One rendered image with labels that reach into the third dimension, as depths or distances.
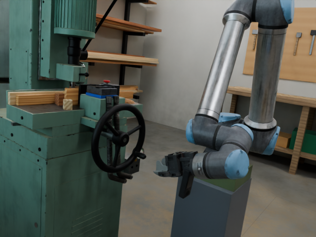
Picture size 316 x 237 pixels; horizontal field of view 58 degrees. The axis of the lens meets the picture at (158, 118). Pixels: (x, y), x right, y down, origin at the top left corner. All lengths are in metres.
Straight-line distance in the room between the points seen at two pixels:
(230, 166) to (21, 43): 1.13
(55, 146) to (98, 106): 0.23
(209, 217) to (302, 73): 2.93
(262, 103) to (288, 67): 2.83
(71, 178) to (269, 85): 0.94
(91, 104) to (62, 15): 0.39
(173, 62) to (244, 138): 3.96
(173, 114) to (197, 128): 3.87
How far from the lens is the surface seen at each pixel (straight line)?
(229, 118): 1.46
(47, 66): 1.43
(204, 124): 1.04
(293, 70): 4.15
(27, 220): 1.46
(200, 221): 1.58
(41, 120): 1.14
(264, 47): 1.28
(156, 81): 5.08
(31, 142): 1.29
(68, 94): 1.29
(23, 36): 1.54
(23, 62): 1.53
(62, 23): 1.32
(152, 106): 5.16
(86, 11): 1.32
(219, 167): 0.93
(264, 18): 1.26
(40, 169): 1.25
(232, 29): 1.21
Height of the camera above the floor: 1.15
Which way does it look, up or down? 12 degrees down
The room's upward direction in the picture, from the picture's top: 6 degrees clockwise
